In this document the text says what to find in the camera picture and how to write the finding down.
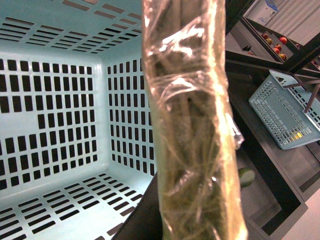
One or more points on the brown basket handle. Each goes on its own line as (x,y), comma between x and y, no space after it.
(183,53)

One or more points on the light blue plastic basket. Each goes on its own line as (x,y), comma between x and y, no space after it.
(76,140)

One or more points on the green white fruit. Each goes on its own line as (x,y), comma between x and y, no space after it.
(246,177)

